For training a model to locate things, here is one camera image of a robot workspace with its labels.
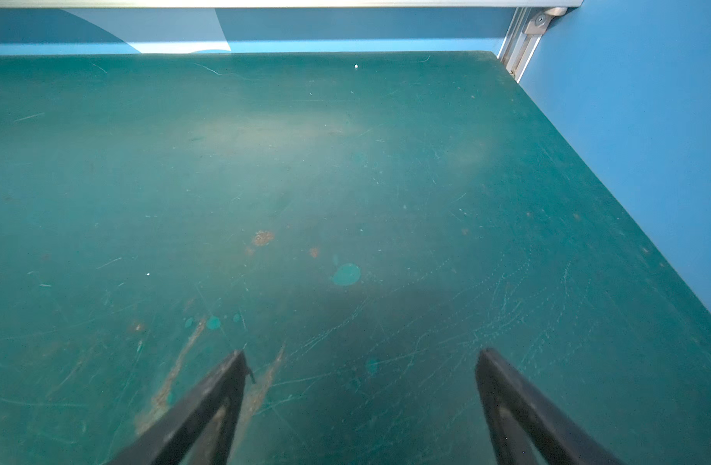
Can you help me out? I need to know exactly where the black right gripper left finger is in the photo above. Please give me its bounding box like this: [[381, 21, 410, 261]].
[[110, 351, 251, 465]]

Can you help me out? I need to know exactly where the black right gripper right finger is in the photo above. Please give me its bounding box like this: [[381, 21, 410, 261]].
[[475, 348, 621, 465]]

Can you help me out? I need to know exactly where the aluminium right corner post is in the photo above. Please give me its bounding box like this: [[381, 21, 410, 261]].
[[498, 7, 570, 83]]

